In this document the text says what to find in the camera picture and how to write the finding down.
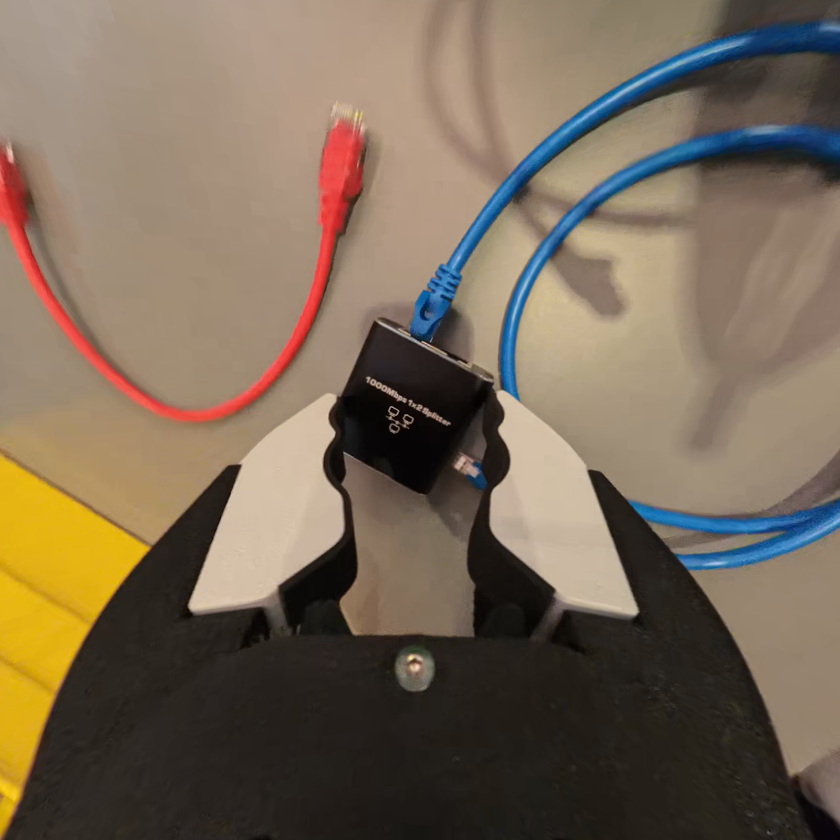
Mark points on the yellow plastic bin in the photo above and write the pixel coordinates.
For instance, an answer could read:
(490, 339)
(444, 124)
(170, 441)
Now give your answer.
(52, 590)

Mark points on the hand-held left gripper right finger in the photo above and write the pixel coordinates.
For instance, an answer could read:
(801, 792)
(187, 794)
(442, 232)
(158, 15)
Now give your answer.
(558, 525)

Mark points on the black ethernet splitter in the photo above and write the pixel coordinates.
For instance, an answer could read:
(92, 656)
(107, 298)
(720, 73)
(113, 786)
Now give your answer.
(407, 380)

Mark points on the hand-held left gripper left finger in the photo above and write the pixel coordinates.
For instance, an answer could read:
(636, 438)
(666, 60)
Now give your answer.
(269, 525)

